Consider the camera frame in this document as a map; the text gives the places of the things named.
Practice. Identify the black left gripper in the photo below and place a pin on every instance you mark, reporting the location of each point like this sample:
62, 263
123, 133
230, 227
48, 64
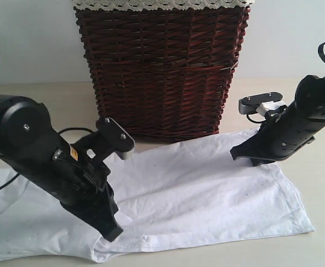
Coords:
76, 175

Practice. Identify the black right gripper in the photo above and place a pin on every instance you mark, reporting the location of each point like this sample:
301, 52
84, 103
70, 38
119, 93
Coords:
277, 141

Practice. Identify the white t-shirt red lettering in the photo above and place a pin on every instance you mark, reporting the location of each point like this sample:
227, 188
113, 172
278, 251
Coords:
183, 195

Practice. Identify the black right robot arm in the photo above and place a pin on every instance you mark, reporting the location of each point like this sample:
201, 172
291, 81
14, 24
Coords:
309, 100

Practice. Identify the dark red wicker basket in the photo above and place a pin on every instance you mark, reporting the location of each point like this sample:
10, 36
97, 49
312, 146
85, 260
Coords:
163, 75

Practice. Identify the white lace fabric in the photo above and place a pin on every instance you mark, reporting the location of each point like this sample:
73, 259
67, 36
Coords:
152, 5

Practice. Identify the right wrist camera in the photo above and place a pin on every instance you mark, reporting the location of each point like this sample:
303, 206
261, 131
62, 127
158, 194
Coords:
260, 104

